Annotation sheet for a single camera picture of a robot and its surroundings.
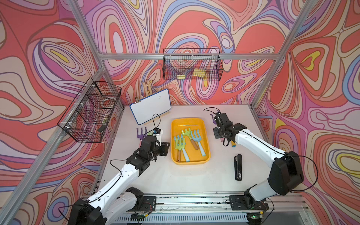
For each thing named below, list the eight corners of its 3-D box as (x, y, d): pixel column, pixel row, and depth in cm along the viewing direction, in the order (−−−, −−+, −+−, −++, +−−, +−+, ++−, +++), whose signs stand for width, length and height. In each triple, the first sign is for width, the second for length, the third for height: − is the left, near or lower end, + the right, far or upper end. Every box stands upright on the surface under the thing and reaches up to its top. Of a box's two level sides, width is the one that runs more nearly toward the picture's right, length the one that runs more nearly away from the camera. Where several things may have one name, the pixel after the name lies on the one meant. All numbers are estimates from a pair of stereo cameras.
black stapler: (234, 180, 83) (236, 177, 79) (234, 156, 92) (236, 153, 88) (240, 181, 82) (243, 178, 78) (239, 157, 92) (242, 154, 88)
